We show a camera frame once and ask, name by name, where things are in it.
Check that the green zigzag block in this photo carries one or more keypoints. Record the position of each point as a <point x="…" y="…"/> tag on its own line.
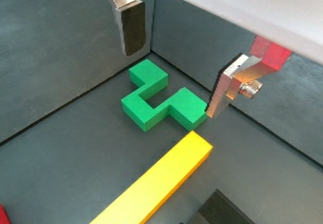
<point x="147" y="107"/>

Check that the black object at bottom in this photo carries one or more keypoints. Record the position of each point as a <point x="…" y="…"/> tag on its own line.
<point x="219" y="211"/>

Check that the red block behind finger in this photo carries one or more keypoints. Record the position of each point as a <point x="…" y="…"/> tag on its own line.
<point x="273" y="54"/>

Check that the long yellow block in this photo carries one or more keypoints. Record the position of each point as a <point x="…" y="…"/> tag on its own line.
<point x="139" y="202"/>

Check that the gripper 1 metal left finger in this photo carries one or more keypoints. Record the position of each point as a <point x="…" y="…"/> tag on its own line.
<point x="130" y="16"/>

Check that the gripper 1 metal right finger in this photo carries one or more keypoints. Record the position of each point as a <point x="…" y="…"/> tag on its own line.
<point x="238" y="80"/>

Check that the red object bottom left corner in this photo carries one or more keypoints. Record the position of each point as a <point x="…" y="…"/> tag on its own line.
<point x="5" y="219"/>

